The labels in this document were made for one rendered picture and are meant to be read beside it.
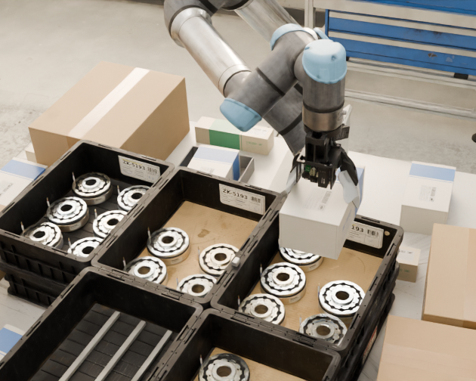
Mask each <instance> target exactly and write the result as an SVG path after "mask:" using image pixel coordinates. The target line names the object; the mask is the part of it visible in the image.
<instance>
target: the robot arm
mask: <svg viewBox="0 0 476 381"><path fill-rule="evenodd" d="M219 8H223V9H224V10H226V11H235V12H236V13H237V14H238V15H240V16H241V18H243V19H244V21H245V22H247V24H248V25H250V27H251V28H253V29H254V30H255V31H256V32H257V33H258V34H259V35H260V36H261V37H262V38H263V39H264V40H265V41H266V42H267V43H269V44H270V49H271V53H269V55H268V56H266V58H265V59H263V61H262V62H261V63H260V64H259V65H258V66H257V67H256V68H255V69H254V70H253V71H252V70H251V69H250V68H249V66H248V65H247V64H246V63H245V62H244V61H243V59H242V58H241V57H240V56H239V55H238V54H237V53H236V52H235V51H234V50H233V49H232V47H231V46H230V45H229V44H228V43H227V42H226V40H225V39H224V38H223V37H222V36H221V35H220V33H219V32H218V31H217V30H216V29H215V28H214V27H213V25H212V19H211V17H212V15H213V14H215V13H216V12H217V10H218V9H219ZM164 20H165V26H166V29H167V31H168V34H169V35H170V36H171V38H172V40H173V41H174V42H175V43H176V44H177V45H178V46H180V47H182V48H186V49H187V51H188V52H189V54H190V55H191V56H192V58H193V59H194V60H195V61H196V62H197V63H198V65H199V66H200V67H201V69H202V70H203V71H204V73H205V74H206V75H207V76H208V77H209V79H210V80H211V81H212V83H213V84H214V85H215V87H216V88H217V89H218V90H219V91H220V93H221V94H222V95H223V96H224V98H225V99H224V102H223V103H222V104H221V106H220V111H221V113H222V114H223V115H224V117H225V118H226V119H227V120H228V121H229V122H230V123H231V124H232V125H233V126H235V127H236V128H237V129H239V130H240V131H241V132H248V131H249V130H250V129H252V128H253V127H254V126H255V125H256V124H257V123H259V122H260V121H262V118H263V119H264V120H265V121H266V122H267V123H268V124H269V125H270V126H271V127H273V128H274V129H275V130H276V131H277V132H278V133H279V134H280V135H281V136H282V137H283V138H284V140H285V142H286V144H287V146H288V148H289V149H290V151H291V152H292V155H293V156H294V159H293V162H292V168H291V170H290V172H289V177H288V179H287V182H286V192H287V193H288V194H289V193H290V191H291V189H292V188H293V186H294V185H295V184H296V183H298V182H299V180H300V178H301V176H302V178H304V179H305V180H310V182H313V183H317V182H318V185H317V186H318V187H323V188H327V187H328V185H330V190H332V187H333V185H334V183H335V180H336V171H337V170H338V168H340V172H339V173H338V180H339V181H340V183H341V185H342V187H343V198H344V200H345V202H346V203H347V204H349V203H350V202H351V201H352V203H353V204H354V205H355V207H356V208H358V207H359V205H360V187H359V183H358V181H359V180H358V176H357V169H356V166H355V165H354V162H353V161H352V159H351V158H350V157H349V156H348V155H347V153H346V152H345V150H344V149H343V148H342V147H341V145H342V144H337V143H336V142H335V141H339V140H342V139H346V138H348V136H349V130H350V126H348V125H345V124H344V123H343V116H344V115H346V114H347V110H343V108H344V102H345V75H346V72H347V63H346V51H345V48H344V47H343V46H342V45H341V44H340V43H338V42H333V40H329V38H328V37H327V36H326V35H325V34H324V33H323V32H322V31H321V30H320V29H318V28H314V29H309V28H302V27H301V26H300V25H299V24H298V23H297V22H296V21H295V20H294V19H293V18H292V17H291V15H290V14H289V13H288V12H287V11H286V10H285V9H284V8H283V7H282V6H281V5H280V4H279V3H278V2H277V1H276V0H165V2H164Z"/></svg>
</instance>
